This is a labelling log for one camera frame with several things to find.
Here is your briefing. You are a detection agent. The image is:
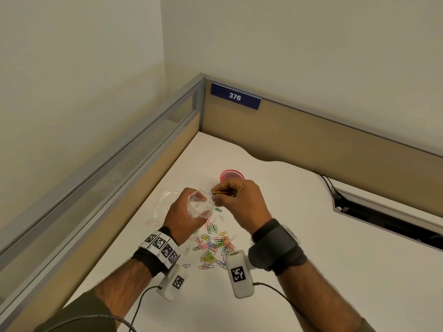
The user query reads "clear zip plastic bag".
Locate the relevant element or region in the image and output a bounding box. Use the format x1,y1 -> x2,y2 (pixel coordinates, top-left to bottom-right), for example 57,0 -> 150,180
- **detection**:
186,187 -> 214,218
145,187 -> 181,226

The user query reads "blue number sign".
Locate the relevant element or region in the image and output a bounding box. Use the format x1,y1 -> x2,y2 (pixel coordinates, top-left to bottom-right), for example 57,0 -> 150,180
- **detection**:
210,83 -> 262,111

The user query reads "beige desk partition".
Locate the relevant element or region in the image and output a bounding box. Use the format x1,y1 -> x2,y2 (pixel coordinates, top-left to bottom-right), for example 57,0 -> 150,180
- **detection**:
200,74 -> 443,218

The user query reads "pile of colourful paper clips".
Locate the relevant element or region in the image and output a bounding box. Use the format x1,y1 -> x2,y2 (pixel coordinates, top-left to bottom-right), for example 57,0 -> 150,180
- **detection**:
181,195 -> 239,271

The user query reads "white paper cup red rim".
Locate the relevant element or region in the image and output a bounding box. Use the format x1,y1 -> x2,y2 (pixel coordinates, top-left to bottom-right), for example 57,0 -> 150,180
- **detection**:
220,169 -> 245,184

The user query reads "glass topped desk partition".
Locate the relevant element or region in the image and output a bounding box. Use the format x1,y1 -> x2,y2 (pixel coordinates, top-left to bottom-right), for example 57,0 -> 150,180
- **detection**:
0,73 -> 207,332

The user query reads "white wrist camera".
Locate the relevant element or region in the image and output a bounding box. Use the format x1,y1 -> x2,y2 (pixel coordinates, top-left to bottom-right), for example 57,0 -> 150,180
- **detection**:
225,249 -> 256,300

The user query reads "black cable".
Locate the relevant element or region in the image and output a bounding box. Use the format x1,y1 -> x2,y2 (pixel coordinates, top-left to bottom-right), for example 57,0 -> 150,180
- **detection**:
321,174 -> 341,201
313,172 -> 335,199

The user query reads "person's right hand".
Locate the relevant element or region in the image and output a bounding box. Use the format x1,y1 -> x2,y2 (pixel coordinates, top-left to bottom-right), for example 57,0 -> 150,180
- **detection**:
211,178 -> 272,236

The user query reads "white marker cube on wrist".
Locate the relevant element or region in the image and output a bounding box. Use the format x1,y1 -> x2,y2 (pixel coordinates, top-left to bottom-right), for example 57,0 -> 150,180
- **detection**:
156,264 -> 190,302

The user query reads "person's right forearm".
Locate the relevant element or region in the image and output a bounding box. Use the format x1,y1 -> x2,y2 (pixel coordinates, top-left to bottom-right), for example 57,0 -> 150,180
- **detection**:
276,259 -> 364,332

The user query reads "black wristband with marker tags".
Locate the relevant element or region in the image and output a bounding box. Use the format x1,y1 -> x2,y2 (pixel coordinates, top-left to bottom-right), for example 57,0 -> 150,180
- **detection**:
132,226 -> 181,277

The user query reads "person's left hand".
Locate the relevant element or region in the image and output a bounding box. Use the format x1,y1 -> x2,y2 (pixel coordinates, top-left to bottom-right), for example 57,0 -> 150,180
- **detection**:
162,187 -> 214,247

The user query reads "person's left forearm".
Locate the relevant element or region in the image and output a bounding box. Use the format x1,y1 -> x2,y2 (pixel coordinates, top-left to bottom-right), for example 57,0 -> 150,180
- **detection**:
91,259 -> 155,319

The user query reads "grey camera cable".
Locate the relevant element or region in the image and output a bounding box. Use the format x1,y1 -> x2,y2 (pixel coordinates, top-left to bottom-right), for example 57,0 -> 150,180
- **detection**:
251,281 -> 290,303
45,285 -> 163,332

